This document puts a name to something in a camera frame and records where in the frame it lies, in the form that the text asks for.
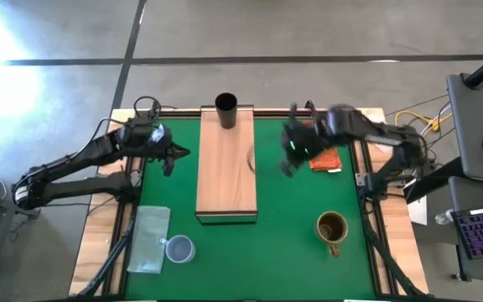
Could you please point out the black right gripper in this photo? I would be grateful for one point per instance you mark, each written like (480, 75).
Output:
(304, 142)

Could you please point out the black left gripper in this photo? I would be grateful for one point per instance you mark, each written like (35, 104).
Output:
(157, 144)

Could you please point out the olive brown ceramic mug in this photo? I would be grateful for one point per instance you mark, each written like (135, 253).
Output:
(332, 228)

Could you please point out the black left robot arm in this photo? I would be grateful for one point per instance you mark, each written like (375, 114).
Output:
(78, 155)

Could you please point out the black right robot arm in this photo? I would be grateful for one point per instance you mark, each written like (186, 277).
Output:
(384, 138)

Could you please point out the wooden shelf board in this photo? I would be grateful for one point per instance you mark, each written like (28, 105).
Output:
(224, 176)

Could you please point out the grey cart shelf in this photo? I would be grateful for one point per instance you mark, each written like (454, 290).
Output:
(476, 126)

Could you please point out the orange cloth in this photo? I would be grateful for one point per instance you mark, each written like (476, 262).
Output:
(327, 161)

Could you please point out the black table clamp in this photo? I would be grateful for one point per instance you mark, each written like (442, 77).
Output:
(309, 105)

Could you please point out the tall black cup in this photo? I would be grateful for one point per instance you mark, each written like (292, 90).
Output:
(226, 110)

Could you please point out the green table mat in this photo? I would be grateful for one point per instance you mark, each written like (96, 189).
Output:
(287, 251)

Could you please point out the white paper sheet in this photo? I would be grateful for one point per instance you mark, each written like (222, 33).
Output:
(418, 210)

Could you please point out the black mounting beam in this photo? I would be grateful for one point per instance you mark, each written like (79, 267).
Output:
(434, 181)

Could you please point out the clear plastic bottle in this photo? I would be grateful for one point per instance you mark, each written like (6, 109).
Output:
(445, 217)

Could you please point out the backlit laptop keyboard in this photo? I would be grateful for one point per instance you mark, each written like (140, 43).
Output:
(482, 231)

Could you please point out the black aluminium table frame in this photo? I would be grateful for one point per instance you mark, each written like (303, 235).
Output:
(266, 113)

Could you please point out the black diagonal frame strut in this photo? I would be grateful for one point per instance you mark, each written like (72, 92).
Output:
(107, 261)
(392, 265)

